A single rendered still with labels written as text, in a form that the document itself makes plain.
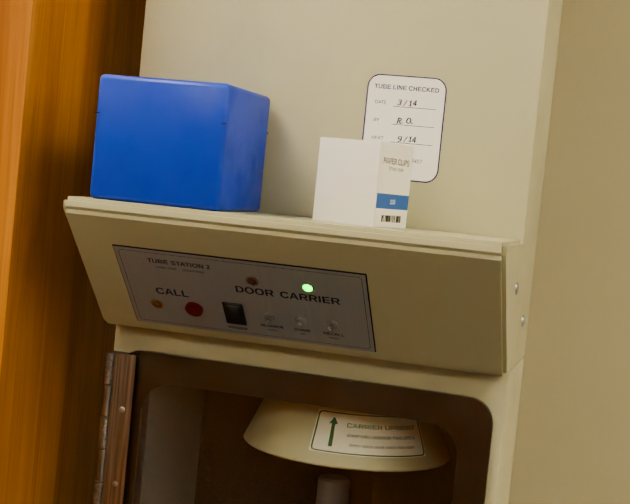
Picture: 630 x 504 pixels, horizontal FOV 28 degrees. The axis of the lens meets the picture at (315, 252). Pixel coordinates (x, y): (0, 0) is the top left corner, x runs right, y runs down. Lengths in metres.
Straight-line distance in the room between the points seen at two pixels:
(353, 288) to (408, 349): 0.07
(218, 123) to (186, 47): 0.14
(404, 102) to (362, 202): 0.12
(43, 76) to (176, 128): 0.14
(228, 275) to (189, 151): 0.09
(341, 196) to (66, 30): 0.27
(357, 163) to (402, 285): 0.09
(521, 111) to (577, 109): 0.43
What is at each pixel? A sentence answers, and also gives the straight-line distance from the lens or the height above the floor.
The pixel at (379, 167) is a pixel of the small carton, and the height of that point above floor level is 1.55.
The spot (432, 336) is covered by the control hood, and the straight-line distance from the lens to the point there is 0.91.
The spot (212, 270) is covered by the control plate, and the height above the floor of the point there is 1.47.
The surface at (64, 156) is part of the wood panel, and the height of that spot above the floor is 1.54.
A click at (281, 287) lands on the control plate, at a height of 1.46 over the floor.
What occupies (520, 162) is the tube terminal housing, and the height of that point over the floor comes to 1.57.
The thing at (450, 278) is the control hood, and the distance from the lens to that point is 0.85.
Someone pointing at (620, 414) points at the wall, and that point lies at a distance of 1.39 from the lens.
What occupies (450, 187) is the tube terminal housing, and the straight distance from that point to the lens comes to 0.95.
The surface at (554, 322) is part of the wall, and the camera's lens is 1.38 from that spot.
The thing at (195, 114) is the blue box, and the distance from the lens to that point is 0.89.
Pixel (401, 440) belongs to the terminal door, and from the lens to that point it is 0.96.
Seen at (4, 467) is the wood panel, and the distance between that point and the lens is 1.01.
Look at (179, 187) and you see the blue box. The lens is 0.89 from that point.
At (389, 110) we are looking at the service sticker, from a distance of 0.96.
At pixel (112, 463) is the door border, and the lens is 1.04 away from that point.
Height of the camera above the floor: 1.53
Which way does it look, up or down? 3 degrees down
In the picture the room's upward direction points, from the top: 6 degrees clockwise
